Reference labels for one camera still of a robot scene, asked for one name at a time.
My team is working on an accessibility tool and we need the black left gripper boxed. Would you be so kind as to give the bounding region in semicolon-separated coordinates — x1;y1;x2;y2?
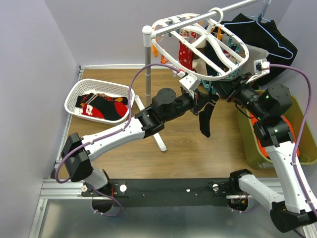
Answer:
162;88;212;123

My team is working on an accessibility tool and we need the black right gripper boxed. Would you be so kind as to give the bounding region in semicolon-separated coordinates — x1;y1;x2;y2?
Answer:
211;71;267;119

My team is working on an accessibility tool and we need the teal clothes peg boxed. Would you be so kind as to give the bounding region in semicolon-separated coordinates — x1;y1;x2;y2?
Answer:
202;80;216;95

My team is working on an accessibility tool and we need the black striped sock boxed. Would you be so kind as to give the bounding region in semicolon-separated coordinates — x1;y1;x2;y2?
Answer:
198;94;219;138

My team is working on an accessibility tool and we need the white round sock hanger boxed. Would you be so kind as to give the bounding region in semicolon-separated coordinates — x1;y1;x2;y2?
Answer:
150;7;250;81

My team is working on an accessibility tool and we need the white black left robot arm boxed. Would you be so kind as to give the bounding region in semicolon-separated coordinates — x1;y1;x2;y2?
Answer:
61;88;218;196

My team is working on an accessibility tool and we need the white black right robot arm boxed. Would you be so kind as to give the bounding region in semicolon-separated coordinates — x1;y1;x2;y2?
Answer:
212;78;317;233

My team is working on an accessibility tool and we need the socks pile in basket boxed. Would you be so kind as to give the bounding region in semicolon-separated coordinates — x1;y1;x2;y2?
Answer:
75;93;128;121

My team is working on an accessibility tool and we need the cream brown striped sock back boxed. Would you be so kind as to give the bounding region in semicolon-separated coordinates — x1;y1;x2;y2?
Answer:
192;40;208;76

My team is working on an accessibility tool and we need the orange cloth in bin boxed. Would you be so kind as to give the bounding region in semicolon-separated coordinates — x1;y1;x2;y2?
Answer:
243;115;296;166

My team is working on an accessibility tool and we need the navy santa sock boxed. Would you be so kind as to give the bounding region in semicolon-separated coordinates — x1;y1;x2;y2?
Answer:
204;42;228;76

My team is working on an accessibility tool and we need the grey hanging garment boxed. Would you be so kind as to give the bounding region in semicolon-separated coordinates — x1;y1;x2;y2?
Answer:
241;44;269;75

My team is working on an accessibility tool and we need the red santa sock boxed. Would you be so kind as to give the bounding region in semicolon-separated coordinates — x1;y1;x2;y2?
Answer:
178;29;197;71

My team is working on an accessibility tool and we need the black hanging garment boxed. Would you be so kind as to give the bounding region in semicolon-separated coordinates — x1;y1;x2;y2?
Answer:
222;13;298;74

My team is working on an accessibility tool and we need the green plastic bin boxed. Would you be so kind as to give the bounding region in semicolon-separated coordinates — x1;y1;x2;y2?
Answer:
236;90;317;171

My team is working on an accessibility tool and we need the silver drying rack stand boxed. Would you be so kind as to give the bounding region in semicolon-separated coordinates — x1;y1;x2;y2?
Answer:
135;0;263;152

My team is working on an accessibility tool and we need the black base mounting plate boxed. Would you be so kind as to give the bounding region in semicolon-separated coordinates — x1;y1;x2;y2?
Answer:
89;177;251;208

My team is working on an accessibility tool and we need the white perforated basket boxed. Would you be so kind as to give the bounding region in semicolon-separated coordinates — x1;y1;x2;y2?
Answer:
64;79;135;125

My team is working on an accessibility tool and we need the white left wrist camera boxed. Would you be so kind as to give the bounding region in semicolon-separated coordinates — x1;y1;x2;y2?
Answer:
177;71;201;99

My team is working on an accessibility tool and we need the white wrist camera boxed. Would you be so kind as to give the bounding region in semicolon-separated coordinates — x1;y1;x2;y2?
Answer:
177;71;201;99
246;59;270;84

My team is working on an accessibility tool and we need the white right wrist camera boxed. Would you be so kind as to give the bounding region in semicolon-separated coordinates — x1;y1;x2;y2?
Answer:
246;59;270;84

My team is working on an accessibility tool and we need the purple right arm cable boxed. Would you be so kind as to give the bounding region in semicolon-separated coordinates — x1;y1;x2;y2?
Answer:
268;63;317;238

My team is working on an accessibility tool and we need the light blue wire hanger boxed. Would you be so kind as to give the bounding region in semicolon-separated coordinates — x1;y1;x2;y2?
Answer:
222;0;298;64

